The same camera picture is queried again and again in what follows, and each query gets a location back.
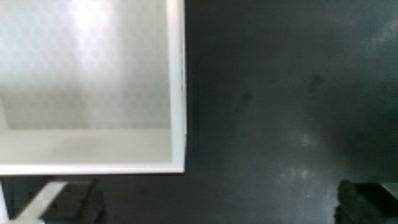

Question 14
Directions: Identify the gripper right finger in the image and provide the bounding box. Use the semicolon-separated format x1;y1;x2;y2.
333;180;398;224

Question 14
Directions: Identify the white front drawer box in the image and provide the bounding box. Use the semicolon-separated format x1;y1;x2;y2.
0;0;186;175

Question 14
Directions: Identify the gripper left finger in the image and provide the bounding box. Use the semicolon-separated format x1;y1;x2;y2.
6;180;106;224

